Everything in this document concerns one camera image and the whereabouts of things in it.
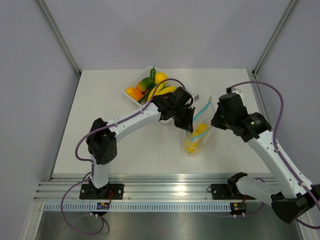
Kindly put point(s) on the yellow orange mango toy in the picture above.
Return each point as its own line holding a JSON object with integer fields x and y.
{"x": 134, "y": 93}

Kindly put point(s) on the right aluminium frame post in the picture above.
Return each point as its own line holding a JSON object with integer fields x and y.
{"x": 284, "y": 19}

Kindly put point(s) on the aluminium frame post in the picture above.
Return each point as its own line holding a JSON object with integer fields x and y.
{"x": 284, "y": 19}
{"x": 44, "y": 9}

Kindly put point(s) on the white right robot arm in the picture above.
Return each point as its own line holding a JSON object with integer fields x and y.
{"x": 295, "y": 194}

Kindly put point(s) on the white slotted cable duct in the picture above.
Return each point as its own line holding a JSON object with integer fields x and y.
{"x": 219, "y": 207}

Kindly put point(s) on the green chili pepper toy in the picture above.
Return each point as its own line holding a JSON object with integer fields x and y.
{"x": 152, "y": 72}

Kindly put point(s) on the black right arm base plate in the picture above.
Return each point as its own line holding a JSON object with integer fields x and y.
{"x": 220, "y": 191}

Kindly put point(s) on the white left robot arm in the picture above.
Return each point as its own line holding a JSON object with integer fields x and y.
{"x": 103, "y": 136}

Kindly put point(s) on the left aluminium frame post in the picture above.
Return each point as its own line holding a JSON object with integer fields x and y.
{"x": 44, "y": 9}

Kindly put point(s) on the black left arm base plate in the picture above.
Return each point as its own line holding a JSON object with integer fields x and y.
{"x": 113, "y": 191}

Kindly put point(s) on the green bean toy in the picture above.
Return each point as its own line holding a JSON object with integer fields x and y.
{"x": 146, "y": 95}

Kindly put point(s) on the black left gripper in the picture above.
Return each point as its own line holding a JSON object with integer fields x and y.
{"x": 187, "y": 124}

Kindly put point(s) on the yellow banana toy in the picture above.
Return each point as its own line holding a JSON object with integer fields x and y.
{"x": 155, "y": 91}
{"x": 166, "y": 90}

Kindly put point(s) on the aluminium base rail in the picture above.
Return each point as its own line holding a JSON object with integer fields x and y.
{"x": 144, "y": 188}

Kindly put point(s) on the clear zip bag teal zipper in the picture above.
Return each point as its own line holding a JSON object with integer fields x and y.
{"x": 203, "y": 114}

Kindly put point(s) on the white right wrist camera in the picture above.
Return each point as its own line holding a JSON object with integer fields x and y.
{"x": 237, "y": 91}

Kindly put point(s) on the yellow lemon toy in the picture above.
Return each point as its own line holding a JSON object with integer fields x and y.
{"x": 191, "y": 146}
{"x": 159, "y": 77}

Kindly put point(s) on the green orange mango toy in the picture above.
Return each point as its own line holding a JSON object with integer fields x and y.
{"x": 145, "y": 84}

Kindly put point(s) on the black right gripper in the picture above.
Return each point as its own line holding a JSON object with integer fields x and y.
{"x": 216, "y": 122}

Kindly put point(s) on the white perforated plastic basket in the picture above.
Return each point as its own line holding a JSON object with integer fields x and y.
{"x": 145, "y": 73}

